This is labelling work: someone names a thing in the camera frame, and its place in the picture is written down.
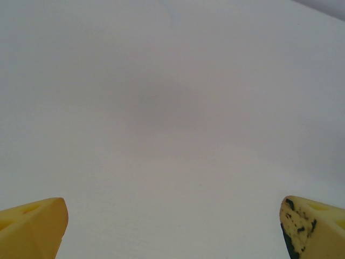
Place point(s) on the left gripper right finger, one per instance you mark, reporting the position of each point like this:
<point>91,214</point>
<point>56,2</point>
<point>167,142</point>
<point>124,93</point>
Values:
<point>315,232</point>

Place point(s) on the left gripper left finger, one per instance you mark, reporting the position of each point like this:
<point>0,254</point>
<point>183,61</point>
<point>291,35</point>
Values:
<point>32,229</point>

